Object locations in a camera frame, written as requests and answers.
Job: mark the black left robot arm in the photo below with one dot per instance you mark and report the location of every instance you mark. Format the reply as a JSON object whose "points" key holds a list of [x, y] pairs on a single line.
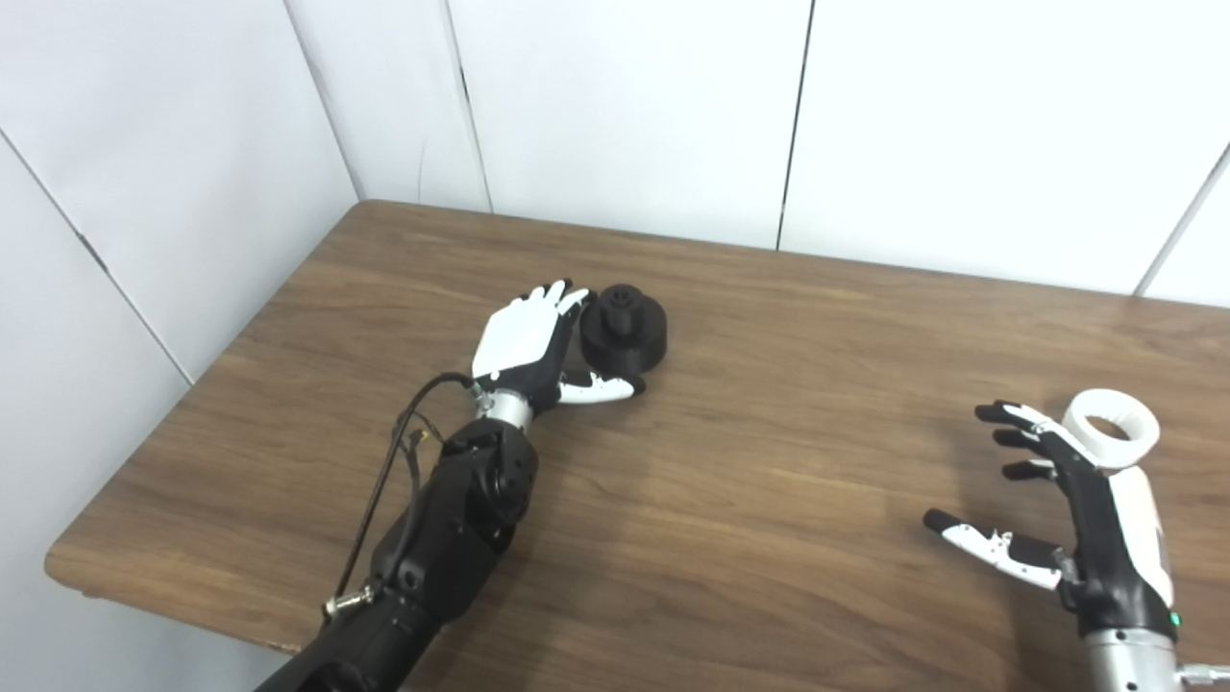
{"points": [[452, 538]]}

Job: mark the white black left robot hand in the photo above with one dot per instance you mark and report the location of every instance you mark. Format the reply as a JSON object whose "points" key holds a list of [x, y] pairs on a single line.
{"points": [[519, 341]]}

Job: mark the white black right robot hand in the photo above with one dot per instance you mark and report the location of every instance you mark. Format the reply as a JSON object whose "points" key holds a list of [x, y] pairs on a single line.
{"points": [[1119, 567]]}

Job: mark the round black plastic part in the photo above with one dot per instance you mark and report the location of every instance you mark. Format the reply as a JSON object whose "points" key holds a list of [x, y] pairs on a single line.
{"points": [[639, 336]]}

